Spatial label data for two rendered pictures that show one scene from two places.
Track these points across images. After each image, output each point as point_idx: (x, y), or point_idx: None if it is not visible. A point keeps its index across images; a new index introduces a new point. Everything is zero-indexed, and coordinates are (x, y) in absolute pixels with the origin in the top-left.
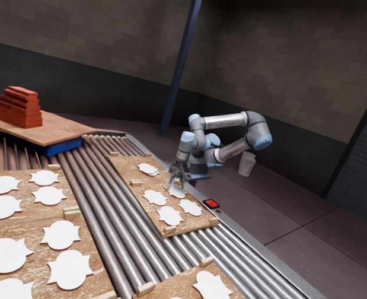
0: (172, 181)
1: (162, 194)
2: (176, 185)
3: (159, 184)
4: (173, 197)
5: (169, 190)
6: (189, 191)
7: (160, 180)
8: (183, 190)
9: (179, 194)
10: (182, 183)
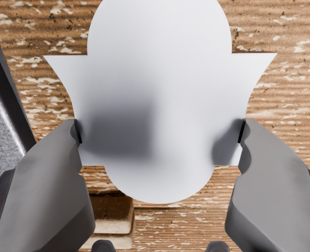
0: (304, 202)
1: None
2: (113, 175)
3: (226, 200)
4: (232, 30)
5: (222, 124)
6: None
7: (176, 235)
8: (57, 126)
9: (148, 45)
10: (71, 167)
